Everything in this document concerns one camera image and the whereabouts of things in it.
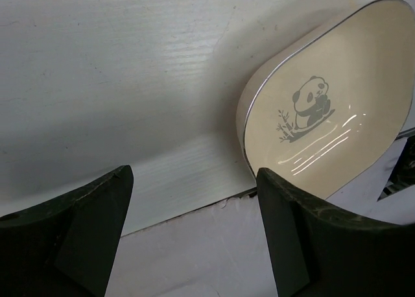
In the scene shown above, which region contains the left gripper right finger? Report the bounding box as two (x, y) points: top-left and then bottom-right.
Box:
(257, 168), (414, 296)

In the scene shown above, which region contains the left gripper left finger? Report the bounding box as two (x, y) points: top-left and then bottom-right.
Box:
(1, 165), (134, 296)

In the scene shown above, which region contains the cream panda square dish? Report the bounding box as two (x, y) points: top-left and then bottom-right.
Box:
(236, 0), (414, 198)

